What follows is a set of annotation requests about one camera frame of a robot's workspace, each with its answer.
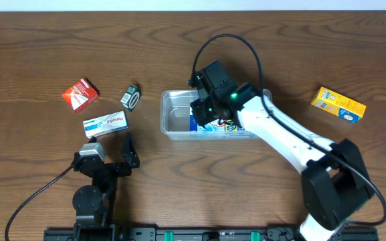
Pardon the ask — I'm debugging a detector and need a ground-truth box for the blue KoolFever box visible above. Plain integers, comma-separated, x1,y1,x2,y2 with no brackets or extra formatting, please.
189,112,244,132

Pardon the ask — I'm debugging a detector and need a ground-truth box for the white Panadol box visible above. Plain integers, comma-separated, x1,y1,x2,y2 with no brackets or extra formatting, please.
83,111,128,139

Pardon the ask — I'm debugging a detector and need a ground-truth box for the yellow medicine box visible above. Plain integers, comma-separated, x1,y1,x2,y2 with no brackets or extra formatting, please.
311,86,367,123

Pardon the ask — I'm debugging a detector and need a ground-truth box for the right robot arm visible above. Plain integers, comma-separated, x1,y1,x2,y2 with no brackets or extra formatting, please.
191,80,379,240

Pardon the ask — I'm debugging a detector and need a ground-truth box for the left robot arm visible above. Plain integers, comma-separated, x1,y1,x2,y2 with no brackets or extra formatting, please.
72,133,140,241

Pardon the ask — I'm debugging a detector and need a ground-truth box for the clear plastic container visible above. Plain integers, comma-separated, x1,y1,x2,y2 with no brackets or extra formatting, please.
161,90,258,141

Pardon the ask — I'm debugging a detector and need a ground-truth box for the red Panadol box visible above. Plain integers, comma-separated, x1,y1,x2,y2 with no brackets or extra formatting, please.
62,78,100,113

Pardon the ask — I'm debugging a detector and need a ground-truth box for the small dark green box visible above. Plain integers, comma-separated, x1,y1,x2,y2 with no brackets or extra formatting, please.
120,85,141,112

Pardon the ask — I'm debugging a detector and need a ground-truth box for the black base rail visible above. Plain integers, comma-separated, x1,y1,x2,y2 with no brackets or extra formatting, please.
43,226,379,241

